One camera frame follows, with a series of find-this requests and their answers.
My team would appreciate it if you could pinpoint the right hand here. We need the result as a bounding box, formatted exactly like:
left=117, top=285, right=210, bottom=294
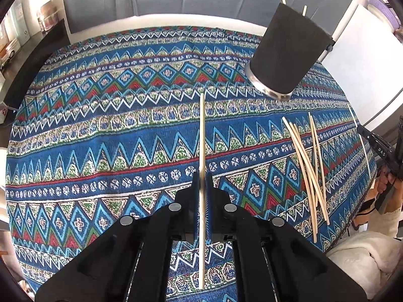
left=376, top=166, right=402, bottom=215

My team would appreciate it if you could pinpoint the wooden chopstick on table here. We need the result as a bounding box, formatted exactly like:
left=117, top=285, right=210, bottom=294
left=287, top=121, right=319, bottom=244
left=308, top=112, right=319, bottom=184
left=310, top=115, right=326, bottom=204
left=281, top=117, right=330, bottom=225
left=292, top=123, right=327, bottom=218

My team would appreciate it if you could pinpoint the white cloth on lap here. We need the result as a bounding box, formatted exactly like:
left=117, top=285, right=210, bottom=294
left=325, top=208, right=403, bottom=299

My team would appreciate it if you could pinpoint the white foam board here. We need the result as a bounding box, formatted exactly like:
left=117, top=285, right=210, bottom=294
left=322, top=6, right=402, bottom=130

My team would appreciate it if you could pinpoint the patterned blue tablecloth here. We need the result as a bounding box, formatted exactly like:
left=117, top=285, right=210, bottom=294
left=6, top=27, right=376, bottom=290

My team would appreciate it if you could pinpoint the purple colander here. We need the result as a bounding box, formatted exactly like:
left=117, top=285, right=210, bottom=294
left=367, top=0, right=401, bottom=33

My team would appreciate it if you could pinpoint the black cylindrical utensil holder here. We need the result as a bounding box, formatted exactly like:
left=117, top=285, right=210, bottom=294
left=245, top=3, right=335, bottom=101

